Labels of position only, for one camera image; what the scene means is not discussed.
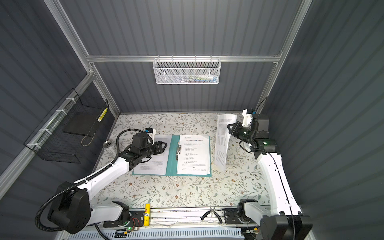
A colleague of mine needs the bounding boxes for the printed English text sheet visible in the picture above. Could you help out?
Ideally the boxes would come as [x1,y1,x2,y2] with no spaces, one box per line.
[133,135,172,176]

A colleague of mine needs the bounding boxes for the white paper sheet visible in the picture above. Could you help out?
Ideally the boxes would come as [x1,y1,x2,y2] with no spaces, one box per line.
[215,114,237,172]

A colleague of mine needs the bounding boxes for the teal paper folder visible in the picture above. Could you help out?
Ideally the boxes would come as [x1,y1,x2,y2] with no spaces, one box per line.
[131,134,213,178]

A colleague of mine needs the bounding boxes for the printed sheet with Chinese heading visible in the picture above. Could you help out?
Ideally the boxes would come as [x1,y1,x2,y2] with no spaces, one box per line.
[177,135,211,176]

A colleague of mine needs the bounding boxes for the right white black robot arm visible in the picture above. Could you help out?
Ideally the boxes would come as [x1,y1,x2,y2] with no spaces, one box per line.
[227,110,313,240]

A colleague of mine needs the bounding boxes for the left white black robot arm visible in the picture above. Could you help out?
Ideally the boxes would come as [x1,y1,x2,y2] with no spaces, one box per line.
[35,128,168,234]

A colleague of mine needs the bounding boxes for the silver folder clip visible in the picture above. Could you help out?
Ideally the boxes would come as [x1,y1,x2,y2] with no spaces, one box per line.
[176,143,182,160]

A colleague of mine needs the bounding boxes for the silver metal can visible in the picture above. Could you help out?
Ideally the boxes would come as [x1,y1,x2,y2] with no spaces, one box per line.
[103,140,116,151]

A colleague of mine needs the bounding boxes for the yellow marker in black basket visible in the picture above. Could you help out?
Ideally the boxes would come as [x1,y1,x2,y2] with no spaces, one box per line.
[97,108,109,122]

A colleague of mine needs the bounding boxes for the yellow glue stick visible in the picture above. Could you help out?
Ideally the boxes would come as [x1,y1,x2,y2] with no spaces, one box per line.
[143,203,151,227]

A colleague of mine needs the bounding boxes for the pens in white basket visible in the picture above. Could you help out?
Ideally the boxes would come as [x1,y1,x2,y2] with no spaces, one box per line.
[178,74,219,84]

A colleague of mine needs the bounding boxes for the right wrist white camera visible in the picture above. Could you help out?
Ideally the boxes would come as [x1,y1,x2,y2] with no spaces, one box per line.
[242,109,255,127]

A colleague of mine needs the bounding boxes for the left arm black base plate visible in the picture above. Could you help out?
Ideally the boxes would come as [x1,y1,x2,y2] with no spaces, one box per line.
[103,210,145,228]

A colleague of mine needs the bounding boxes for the white wire mesh basket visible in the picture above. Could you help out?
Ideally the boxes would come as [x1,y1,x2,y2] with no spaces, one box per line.
[153,58,222,85]

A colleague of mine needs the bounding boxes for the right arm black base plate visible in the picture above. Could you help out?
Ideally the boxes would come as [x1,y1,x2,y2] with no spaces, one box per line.
[222,207,250,225]

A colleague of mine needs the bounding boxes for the black wire mesh basket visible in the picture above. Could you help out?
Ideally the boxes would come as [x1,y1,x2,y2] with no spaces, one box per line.
[24,91,109,164]

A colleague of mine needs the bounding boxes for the black handled pliers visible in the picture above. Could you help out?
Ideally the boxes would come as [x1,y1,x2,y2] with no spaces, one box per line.
[201,207,223,224]

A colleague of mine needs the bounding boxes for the white slotted cable duct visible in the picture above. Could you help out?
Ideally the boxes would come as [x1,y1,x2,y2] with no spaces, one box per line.
[67,227,245,240]

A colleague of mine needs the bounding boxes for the aluminium frame rails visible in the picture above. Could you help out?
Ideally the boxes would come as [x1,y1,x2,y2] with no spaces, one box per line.
[0,0,314,240]

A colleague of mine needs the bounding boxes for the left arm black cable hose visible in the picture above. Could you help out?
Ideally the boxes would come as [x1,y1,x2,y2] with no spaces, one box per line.
[34,128,145,240]

